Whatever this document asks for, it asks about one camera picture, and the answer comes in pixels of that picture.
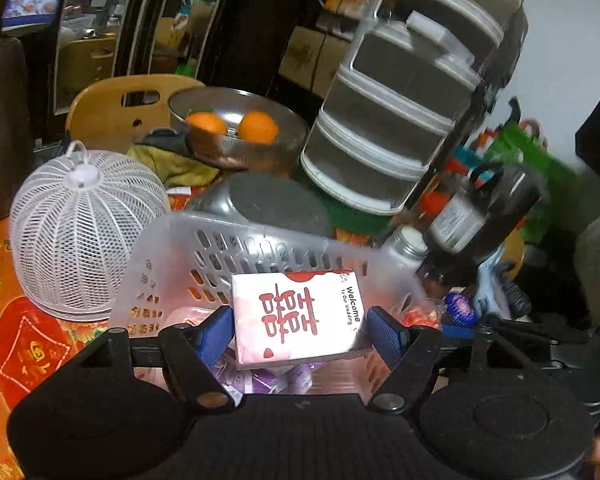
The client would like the dark mirrored cabinet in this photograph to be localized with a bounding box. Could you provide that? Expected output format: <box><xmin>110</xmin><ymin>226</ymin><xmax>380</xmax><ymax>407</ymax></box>
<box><xmin>0</xmin><ymin>0</ymin><xmax>341</xmax><ymax>151</ymax></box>

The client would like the translucent plastic basket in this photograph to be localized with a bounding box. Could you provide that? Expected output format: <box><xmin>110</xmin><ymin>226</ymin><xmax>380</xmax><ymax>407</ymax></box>
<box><xmin>111</xmin><ymin>210</ymin><xmax>431</xmax><ymax>396</ymax></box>

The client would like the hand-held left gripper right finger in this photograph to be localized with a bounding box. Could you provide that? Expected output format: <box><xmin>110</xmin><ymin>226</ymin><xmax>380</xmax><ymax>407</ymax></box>
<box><xmin>367</xmin><ymin>306</ymin><xmax>531</xmax><ymax>413</ymax></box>

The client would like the wooden chair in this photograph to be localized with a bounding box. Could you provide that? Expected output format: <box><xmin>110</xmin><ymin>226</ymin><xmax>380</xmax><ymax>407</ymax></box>
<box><xmin>65</xmin><ymin>74</ymin><xmax>208</xmax><ymax>153</ymax></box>

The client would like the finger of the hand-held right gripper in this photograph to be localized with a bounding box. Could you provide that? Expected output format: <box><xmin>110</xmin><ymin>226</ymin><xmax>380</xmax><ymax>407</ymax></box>
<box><xmin>442</xmin><ymin>324</ymin><xmax>556</xmax><ymax>361</ymax></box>
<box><xmin>487</xmin><ymin>312</ymin><xmax>600</xmax><ymax>343</ymax></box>

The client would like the purple packet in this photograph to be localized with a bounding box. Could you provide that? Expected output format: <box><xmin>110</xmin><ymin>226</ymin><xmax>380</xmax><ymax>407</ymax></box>
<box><xmin>220</xmin><ymin>360</ymin><xmax>316</xmax><ymax>396</ymax></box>

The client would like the orange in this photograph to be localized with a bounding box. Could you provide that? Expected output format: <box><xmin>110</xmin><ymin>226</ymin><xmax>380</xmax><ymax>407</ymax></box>
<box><xmin>238</xmin><ymin>110</ymin><xmax>281</xmax><ymax>145</ymax></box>
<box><xmin>186</xmin><ymin>110</ymin><xmax>229</xmax><ymax>137</ymax></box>

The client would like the cardboard box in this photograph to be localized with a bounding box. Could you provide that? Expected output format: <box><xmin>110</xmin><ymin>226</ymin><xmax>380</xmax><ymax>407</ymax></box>
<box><xmin>279</xmin><ymin>25</ymin><xmax>353</xmax><ymax>98</ymax></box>

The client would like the metal mesh bowl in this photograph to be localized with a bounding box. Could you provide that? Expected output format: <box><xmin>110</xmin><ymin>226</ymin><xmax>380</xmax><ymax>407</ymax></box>
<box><xmin>167</xmin><ymin>86</ymin><xmax>311</xmax><ymax>171</ymax></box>

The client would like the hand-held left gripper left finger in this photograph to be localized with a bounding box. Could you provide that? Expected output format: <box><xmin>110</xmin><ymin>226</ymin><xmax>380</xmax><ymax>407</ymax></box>
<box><xmin>65</xmin><ymin>305</ymin><xmax>238</xmax><ymax>413</ymax></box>

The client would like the dark brown thermos jug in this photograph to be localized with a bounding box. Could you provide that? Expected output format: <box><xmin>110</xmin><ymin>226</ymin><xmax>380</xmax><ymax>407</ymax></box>
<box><xmin>0</xmin><ymin>37</ymin><xmax>35</xmax><ymax>223</ymax></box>

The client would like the pale blue plastic bag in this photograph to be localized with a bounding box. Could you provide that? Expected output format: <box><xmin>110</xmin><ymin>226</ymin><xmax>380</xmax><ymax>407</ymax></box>
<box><xmin>472</xmin><ymin>250</ymin><xmax>516</xmax><ymax>316</ymax></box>

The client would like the brown jar with black lid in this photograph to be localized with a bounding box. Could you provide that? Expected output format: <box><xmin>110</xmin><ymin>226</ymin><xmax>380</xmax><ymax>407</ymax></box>
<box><xmin>415</xmin><ymin>252</ymin><xmax>461</xmax><ymax>296</ymax></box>

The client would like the green shopping bag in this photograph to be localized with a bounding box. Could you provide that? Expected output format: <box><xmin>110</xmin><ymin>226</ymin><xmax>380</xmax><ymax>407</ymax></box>
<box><xmin>480</xmin><ymin>117</ymin><xmax>581</xmax><ymax>246</ymax></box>

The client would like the grey metal colander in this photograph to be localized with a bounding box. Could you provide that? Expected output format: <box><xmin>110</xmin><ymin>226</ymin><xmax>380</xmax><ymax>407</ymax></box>
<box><xmin>185</xmin><ymin>171</ymin><xmax>331</xmax><ymax>238</ymax></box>

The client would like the white jar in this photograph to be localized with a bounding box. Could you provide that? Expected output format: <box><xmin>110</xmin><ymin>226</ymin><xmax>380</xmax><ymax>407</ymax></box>
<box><xmin>380</xmin><ymin>225</ymin><xmax>431</xmax><ymax>271</ymax></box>

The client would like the black bag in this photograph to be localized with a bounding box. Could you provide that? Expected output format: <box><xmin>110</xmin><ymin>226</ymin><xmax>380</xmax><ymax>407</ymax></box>
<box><xmin>467</xmin><ymin>160</ymin><xmax>551</xmax><ymax>271</ymax></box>

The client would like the grey tiered storage rack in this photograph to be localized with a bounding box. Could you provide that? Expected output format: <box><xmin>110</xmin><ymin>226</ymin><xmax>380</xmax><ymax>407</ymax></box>
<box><xmin>300</xmin><ymin>0</ymin><xmax>528</xmax><ymax>216</ymax></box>

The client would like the white box with red symbol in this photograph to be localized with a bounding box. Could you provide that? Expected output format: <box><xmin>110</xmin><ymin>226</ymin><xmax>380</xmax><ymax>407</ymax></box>
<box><xmin>230</xmin><ymin>269</ymin><xmax>368</xmax><ymax>371</ymax></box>

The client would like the dark knit cloth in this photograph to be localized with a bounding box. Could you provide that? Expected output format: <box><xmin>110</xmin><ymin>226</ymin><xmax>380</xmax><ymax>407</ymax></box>
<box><xmin>500</xmin><ymin>280</ymin><xmax>533</xmax><ymax>318</ymax></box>

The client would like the white flat box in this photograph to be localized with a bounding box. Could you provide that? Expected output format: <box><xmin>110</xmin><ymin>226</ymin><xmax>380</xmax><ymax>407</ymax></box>
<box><xmin>405</xmin><ymin>10</ymin><xmax>463</xmax><ymax>48</ymax></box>

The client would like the yellow-green cloth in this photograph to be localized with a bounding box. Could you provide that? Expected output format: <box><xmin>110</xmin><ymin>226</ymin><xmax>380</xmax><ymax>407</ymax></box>
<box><xmin>126</xmin><ymin>130</ymin><xmax>221</xmax><ymax>191</ymax></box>

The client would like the jar with blue lid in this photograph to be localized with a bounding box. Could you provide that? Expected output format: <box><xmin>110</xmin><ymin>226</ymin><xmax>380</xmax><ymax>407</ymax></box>
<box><xmin>442</xmin><ymin>291</ymin><xmax>478</xmax><ymax>326</ymax></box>

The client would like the white-labelled spice jar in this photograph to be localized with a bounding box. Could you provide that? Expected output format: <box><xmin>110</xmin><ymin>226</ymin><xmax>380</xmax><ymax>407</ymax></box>
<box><xmin>425</xmin><ymin>190</ymin><xmax>486</xmax><ymax>256</ymax></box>

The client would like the white mesh food cover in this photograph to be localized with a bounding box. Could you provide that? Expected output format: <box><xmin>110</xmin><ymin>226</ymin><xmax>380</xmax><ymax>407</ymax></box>
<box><xmin>9</xmin><ymin>140</ymin><xmax>173</xmax><ymax>322</ymax></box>

